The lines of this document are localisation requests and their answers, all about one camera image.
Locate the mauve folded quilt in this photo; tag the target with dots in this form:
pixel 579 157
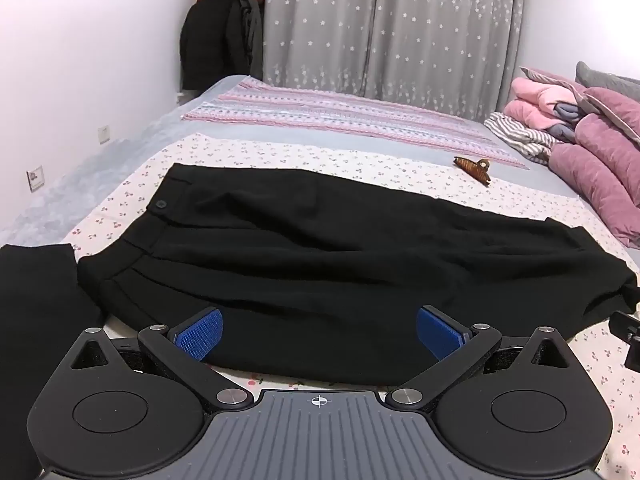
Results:
pixel 600 160

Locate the pink striped blanket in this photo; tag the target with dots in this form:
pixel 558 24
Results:
pixel 325 110

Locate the pink fleece folded garment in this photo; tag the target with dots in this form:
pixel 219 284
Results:
pixel 530 110

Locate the black pants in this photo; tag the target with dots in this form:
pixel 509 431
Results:
pixel 325 260

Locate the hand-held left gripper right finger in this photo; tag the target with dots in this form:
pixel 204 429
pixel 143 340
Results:
pixel 439 335

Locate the blue grey folded garment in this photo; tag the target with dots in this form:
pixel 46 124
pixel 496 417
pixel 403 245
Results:
pixel 565 115

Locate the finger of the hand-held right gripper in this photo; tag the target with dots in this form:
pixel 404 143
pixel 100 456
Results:
pixel 625 327

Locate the brown hair claw clip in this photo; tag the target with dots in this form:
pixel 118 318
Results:
pixel 472 167

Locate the dark grey hanging jacket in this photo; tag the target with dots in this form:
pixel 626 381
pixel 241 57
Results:
pixel 252 25

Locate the black hanging coat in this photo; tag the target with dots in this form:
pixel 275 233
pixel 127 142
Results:
pixel 210 45

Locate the grey star print curtain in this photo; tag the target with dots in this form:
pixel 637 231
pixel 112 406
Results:
pixel 380 25

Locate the white wall socket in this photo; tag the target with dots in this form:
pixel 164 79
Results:
pixel 103 134
pixel 36 177

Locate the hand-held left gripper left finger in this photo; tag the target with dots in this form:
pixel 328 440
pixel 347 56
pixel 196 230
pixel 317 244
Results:
pixel 200 335

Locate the striped folded cloth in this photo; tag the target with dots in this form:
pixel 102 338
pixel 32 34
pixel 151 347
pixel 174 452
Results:
pixel 515 135

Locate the black folded garment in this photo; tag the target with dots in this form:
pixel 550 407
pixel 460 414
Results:
pixel 35 320

